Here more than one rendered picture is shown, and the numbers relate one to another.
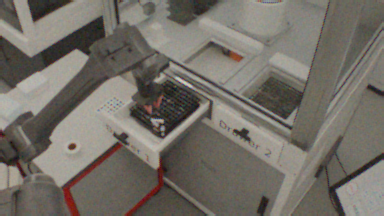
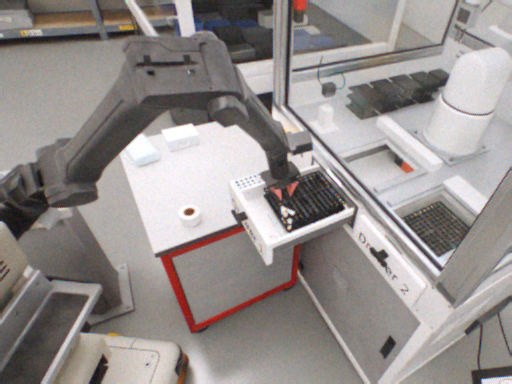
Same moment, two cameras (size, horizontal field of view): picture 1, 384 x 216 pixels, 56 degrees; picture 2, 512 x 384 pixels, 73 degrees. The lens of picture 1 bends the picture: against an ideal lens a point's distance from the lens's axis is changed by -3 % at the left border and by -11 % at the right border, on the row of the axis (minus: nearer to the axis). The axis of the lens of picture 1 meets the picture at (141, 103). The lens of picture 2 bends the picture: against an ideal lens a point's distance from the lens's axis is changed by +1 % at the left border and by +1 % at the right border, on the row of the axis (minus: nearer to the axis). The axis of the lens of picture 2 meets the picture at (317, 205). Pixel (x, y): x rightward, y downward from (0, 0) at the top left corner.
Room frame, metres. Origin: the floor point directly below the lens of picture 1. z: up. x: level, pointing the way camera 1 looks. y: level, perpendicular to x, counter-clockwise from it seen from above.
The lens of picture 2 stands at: (0.23, -0.19, 1.71)
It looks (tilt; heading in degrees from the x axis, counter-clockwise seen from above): 47 degrees down; 4
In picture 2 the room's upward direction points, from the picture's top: 9 degrees clockwise
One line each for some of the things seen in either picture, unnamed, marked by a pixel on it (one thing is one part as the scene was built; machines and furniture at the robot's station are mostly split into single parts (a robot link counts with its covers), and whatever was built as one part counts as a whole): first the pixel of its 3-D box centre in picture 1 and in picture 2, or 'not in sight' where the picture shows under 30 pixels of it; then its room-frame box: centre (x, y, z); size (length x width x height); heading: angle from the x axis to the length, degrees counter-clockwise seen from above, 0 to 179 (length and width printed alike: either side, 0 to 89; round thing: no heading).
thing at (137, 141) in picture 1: (128, 138); (249, 220); (0.90, 0.06, 0.87); 0.29 x 0.02 x 0.11; 41
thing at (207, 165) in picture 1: (244, 113); (402, 235); (1.38, -0.56, 0.40); 1.03 x 0.95 x 0.80; 41
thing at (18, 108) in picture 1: (6, 107); (140, 149); (1.22, 0.62, 0.78); 0.15 x 0.10 x 0.04; 51
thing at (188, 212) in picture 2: (73, 149); (190, 215); (0.94, 0.29, 0.78); 0.07 x 0.07 x 0.04
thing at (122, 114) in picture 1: (166, 109); (306, 201); (1.03, -0.10, 0.86); 0.40 x 0.26 x 0.06; 131
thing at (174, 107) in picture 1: (165, 109); (304, 201); (1.03, -0.09, 0.87); 0.22 x 0.18 x 0.06; 131
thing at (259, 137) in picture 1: (246, 134); (385, 258); (0.86, -0.38, 0.87); 0.29 x 0.02 x 0.11; 41
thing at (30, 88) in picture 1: (33, 86); (181, 137); (1.34, 0.50, 0.79); 0.13 x 0.09 x 0.05; 131
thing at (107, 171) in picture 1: (83, 156); (219, 228); (1.21, 0.33, 0.38); 0.62 x 0.58 x 0.76; 41
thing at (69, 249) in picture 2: not in sight; (67, 254); (0.91, 0.90, 0.38); 0.30 x 0.30 x 0.76; 36
